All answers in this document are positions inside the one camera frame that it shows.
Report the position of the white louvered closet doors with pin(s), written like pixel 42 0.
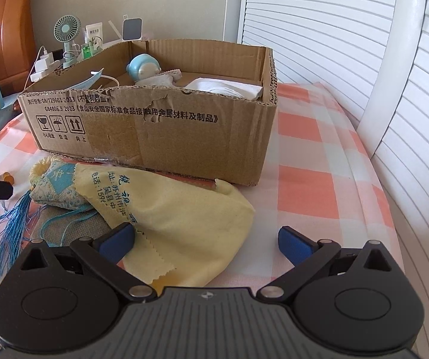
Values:
pixel 373 56

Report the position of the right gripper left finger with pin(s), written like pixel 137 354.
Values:
pixel 101 256

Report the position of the grey fabric pouch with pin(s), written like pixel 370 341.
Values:
pixel 164 79
pixel 58 227

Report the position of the wooden nightstand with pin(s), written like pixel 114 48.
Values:
pixel 13 83

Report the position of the blue tasselled sachet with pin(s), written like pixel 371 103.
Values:
pixel 56 189

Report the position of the green mini desk fan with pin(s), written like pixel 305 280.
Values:
pixel 66 30

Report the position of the checkered orange white tablecloth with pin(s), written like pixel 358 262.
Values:
pixel 316 178

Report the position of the brown cardboard box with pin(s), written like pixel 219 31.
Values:
pixel 168 129

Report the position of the phone on white stand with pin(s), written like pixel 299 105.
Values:
pixel 131 29

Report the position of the white power strip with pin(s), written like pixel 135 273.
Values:
pixel 44 65

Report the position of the small orange object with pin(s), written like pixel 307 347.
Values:
pixel 7 177

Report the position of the yellow cleaning cloth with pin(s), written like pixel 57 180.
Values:
pixel 186 234

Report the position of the blue face mask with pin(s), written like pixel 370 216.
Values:
pixel 95 77

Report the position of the green bottle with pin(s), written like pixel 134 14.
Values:
pixel 86 51

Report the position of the cream hair scrunchie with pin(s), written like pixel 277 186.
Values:
pixel 41 167

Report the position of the blue round plush toy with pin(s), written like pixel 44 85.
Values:
pixel 142 67

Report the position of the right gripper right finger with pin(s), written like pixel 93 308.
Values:
pixel 311 260

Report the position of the white cloth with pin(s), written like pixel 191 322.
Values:
pixel 226 87

